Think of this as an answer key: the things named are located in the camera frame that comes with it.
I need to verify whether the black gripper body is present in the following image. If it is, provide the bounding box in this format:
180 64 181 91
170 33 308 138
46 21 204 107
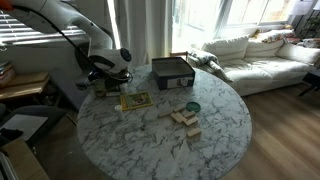
89 69 131 91

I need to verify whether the white lid jar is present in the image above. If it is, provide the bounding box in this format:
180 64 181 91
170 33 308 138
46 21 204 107
119 82 130 95

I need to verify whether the dark blue open box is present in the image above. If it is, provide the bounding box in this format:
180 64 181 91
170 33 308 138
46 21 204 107
151 56 197 91

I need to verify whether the stack of books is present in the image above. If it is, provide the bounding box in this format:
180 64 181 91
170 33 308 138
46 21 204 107
0 60 17 88

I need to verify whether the green round lid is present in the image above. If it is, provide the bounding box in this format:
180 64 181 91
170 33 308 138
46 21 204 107
185 101 202 114

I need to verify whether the light brown cardboard box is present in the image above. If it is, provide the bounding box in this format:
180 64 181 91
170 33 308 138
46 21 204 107
0 138 51 180

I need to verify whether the grey upholstered chair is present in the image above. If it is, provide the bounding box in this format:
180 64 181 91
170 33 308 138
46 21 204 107
49 67 88 112

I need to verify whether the small white can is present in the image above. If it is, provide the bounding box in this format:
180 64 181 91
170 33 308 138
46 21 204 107
114 104 124 122

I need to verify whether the yellow dog book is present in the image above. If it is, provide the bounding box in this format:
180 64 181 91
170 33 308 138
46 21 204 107
119 91 155 112

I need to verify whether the dark office chair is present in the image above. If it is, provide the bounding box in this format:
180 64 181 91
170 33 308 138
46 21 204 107
0 104 69 149

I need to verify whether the light wooden block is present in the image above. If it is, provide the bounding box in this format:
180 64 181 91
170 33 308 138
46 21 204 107
169 111 188 124
181 109 197 119
183 116 200 127
172 103 186 114
157 109 174 119
185 127 203 139

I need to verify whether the pale sheer curtain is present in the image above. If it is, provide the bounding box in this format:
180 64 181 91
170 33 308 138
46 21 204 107
113 0 174 69

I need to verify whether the wooden desk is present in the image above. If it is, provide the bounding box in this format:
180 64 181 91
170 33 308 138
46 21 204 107
0 71 51 101

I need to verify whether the window with white blinds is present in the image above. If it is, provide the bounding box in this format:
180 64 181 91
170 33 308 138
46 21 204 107
0 11 88 46

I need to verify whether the brown wooden chair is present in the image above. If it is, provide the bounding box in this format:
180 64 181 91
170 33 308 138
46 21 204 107
169 50 190 63

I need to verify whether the white paper sheet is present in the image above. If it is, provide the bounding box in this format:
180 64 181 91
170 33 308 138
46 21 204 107
0 113 50 142

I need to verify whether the black cloth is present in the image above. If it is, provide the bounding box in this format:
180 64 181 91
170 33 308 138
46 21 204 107
0 127 24 141

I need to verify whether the grey white blanket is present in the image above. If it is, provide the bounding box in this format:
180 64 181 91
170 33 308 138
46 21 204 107
187 49 234 83

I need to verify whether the large bright window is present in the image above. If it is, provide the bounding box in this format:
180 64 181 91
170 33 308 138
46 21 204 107
171 0 303 38

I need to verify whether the white sofa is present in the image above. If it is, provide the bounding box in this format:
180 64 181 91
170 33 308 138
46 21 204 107
199 30 320 98

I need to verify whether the patterned pillow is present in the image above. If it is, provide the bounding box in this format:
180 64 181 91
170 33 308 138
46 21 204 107
254 28 296 44

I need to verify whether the black coffee table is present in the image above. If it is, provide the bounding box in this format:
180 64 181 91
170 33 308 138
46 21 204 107
298 69 320 98

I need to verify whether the white lamp shade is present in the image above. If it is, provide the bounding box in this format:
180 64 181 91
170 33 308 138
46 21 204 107
289 0 316 17

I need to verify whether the green house plant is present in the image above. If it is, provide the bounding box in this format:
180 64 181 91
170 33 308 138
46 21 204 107
298 15 320 40

